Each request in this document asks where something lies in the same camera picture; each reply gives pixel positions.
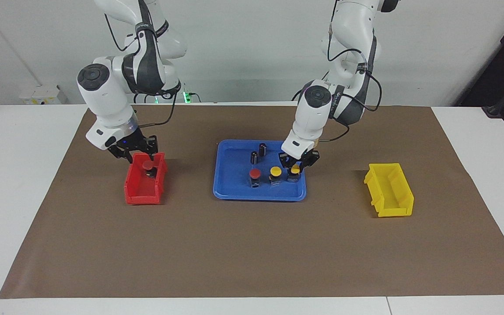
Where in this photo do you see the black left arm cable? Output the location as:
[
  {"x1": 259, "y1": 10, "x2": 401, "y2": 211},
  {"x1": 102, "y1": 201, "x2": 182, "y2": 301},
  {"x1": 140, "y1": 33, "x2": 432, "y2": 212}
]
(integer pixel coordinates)
[{"x1": 318, "y1": 48, "x2": 384, "y2": 143}]

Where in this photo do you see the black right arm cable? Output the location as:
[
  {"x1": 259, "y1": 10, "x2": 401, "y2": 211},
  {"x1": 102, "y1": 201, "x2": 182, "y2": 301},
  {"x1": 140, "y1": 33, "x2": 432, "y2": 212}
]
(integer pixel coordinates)
[{"x1": 105, "y1": 13, "x2": 179, "y2": 130}]

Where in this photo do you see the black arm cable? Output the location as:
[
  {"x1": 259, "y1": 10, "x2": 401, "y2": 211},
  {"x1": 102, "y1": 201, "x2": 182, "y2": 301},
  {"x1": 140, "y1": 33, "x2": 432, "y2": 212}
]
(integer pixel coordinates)
[
  {"x1": 318, "y1": 48, "x2": 384, "y2": 143},
  {"x1": 105, "y1": 13, "x2": 179, "y2": 130}
]

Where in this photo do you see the red plastic storage bin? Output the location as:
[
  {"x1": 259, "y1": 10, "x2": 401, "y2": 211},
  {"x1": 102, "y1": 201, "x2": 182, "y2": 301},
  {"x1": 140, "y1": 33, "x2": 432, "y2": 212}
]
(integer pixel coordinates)
[{"x1": 124, "y1": 152, "x2": 167, "y2": 205}]

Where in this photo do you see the yellow plastic storage bin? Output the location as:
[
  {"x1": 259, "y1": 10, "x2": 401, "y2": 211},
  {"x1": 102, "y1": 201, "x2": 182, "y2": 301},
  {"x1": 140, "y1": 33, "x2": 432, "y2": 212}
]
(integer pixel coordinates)
[{"x1": 364, "y1": 163, "x2": 414, "y2": 218}]

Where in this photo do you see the white wall socket box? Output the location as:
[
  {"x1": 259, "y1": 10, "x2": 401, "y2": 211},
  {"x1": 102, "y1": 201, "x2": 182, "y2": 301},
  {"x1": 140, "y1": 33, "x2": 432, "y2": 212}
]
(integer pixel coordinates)
[{"x1": 20, "y1": 85, "x2": 62, "y2": 105}]

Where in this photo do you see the brown paper table mat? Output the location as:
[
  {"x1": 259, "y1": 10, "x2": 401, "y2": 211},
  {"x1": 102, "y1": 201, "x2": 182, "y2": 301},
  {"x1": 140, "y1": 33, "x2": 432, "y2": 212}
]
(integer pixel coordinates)
[{"x1": 0, "y1": 104, "x2": 504, "y2": 299}]

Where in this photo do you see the black panel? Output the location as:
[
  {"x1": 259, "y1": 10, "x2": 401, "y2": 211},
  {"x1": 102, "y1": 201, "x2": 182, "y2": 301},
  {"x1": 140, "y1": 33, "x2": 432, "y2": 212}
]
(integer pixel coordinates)
[{"x1": 453, "y1": 0, "x2": 504, "y2": 130}]

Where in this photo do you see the blue plastic tray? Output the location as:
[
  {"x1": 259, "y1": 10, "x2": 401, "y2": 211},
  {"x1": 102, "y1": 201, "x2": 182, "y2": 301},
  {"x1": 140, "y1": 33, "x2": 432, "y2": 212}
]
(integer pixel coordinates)
[{"x1": 213, "y1": 139, "x2": 308, "y2": 202}]

